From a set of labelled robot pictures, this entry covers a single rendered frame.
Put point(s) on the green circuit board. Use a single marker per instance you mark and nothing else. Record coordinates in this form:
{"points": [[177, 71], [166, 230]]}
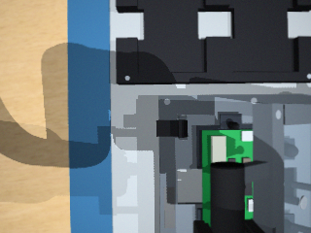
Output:
{"points": [[225, 145]]}

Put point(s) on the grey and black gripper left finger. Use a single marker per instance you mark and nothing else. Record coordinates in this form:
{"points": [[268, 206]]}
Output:
{"points": [[199, 226]]}

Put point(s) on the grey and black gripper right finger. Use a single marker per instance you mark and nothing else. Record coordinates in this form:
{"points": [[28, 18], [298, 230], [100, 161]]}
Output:
{"points": [[252, 227]]}

